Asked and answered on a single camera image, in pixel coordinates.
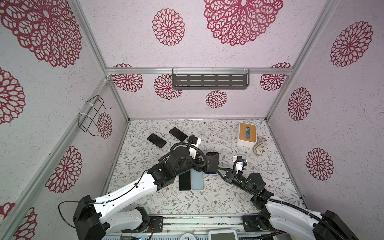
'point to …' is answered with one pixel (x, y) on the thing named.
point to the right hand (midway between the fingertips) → (216, 168)
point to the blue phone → (211, 162)
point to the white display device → (222, 234)
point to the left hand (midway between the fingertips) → (207, 157)
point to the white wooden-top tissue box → (247, 134)
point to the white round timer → (187, 236)
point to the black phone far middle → (178, 134)
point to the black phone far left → (156, 140)
